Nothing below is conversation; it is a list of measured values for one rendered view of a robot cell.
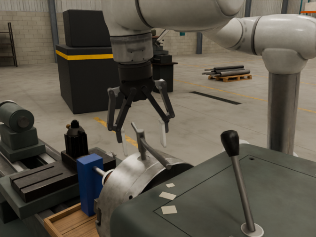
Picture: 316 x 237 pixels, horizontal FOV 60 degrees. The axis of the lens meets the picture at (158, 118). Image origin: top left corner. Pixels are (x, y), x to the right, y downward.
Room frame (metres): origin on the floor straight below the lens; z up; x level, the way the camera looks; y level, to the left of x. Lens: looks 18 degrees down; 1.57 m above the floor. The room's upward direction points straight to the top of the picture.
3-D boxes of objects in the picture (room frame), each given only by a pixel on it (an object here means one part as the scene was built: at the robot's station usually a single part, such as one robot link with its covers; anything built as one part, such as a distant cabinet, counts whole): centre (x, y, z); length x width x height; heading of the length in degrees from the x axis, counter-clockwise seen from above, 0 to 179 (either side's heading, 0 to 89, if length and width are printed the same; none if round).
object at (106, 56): (6.18, 1.50, 0.98); 1.81 x 1.22 x 1.95; 26
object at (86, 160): (0.93, 0.26, 1.00); 0.08 x 0.06 x 0.23; 134
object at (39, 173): (1.13, 0.42, 0.95); 0.43 x 0.18 x 0.04; 134
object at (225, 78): (9.26, -2.44, 0.07); 1.24 x 0.86 x 0.14; 121
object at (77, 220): (0.86, 0.19, 0.88); 0.36 x 0.30 x 0.04; 134
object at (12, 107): (1.56, 0.85, 1.01); 0.30 x 0.20 x 0.29; 44
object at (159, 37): (7.98, 0.29, 0.84); 2.28 x 0.91 x 1.67; 35
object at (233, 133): (0.45, -0.13, 1.38); 0.04 x 0.03 x 0.05; 44
